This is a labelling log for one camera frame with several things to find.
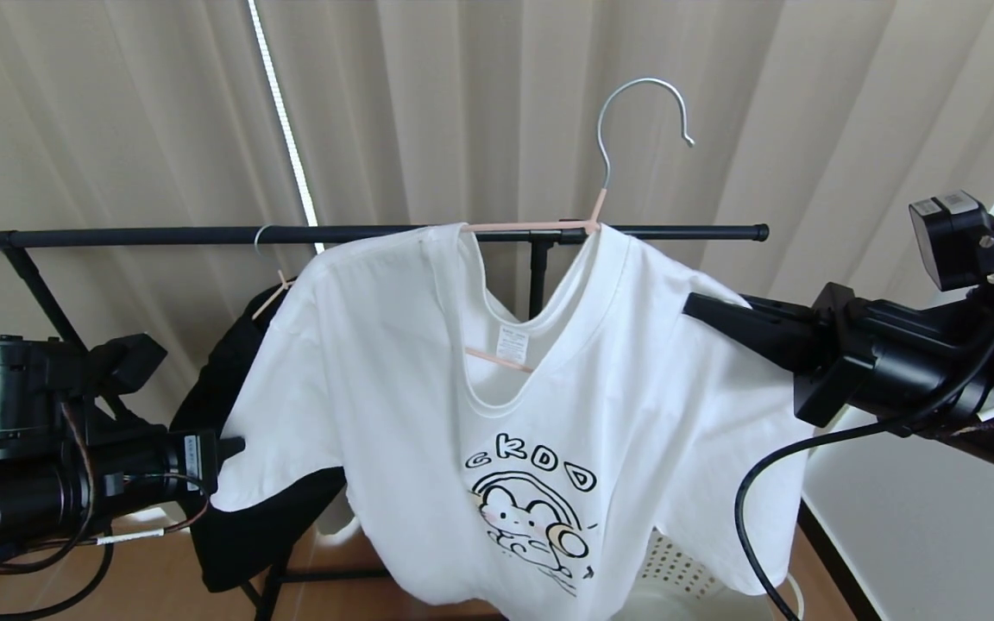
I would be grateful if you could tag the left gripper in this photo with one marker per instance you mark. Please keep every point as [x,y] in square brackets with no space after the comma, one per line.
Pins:
[152,470]

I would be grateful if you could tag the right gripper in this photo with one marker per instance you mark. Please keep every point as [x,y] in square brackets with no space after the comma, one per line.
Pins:
[885,362]

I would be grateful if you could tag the black garment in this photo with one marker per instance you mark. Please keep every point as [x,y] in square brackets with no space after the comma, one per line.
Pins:
[238,535]

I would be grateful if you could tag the pink clothes hanger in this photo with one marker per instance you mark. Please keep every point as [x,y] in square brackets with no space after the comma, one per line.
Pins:
[268,304]
[531,227]

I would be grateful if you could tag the white garment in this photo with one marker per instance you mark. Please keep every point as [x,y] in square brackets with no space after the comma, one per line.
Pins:
[376,362]

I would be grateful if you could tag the black clothes rack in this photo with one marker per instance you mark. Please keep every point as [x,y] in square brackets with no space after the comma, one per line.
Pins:
[117,235]

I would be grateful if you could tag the white laundry basket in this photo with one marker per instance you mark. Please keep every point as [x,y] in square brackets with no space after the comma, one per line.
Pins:
[678,569]

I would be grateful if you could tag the beige curtain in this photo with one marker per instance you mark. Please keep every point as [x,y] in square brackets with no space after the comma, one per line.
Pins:
[462,103]

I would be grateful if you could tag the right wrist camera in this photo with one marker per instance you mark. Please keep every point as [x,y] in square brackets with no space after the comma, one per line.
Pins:
[954,241]

